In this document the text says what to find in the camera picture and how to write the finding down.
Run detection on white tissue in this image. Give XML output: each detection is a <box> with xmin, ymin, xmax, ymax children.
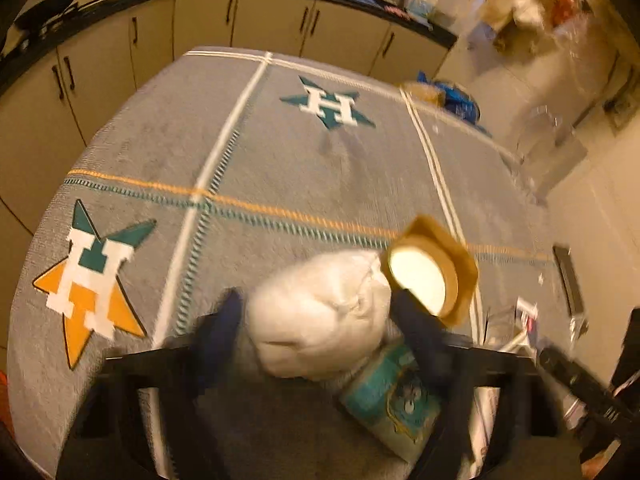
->
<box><xmin>246</xmin><ymin>249</ymin><xmax>392</xmax><ymax>380</ymax></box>

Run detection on teal white drink carton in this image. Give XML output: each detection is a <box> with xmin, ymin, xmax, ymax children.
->
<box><xmin>340</xmin><ymin>341</ymin><xmax>440</xmax><ymax>464</ymax></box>

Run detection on yellow tape roll holder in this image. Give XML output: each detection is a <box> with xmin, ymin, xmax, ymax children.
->
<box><xmin>380</xmin><ymin>214</ymin><xmax>478</xmax><ymax>327</ymax></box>

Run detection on grey patterned tablecloth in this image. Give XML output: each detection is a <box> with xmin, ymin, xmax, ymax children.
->
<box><xmin>1</xmin><ymin>48</ymin><xmax>570</xmax><ymax>476</ymax></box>

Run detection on clear glass mug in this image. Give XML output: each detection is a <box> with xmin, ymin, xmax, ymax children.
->
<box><xmin>514</xmin><ymin>105</ymin><xmax>563</xmax><ymax>165</ymax></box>

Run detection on beige base cabinets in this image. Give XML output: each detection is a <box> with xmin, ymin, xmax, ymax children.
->
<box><xmin>1</xmin><ymin>0</ymin><xmax>437</xmax><ymax>360</ymax></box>

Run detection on blue plastic bag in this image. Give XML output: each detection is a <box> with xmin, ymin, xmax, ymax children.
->
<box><xmin>416</xmin><ymin>70</ymin><xmax>480</xmax><ymax>125</ymax></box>

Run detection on black frying pan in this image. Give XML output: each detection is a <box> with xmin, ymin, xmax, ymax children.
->
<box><xmin>14</xmin><ymin>0</ymin><xmax>75</xmax><ymax>32</ymax></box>

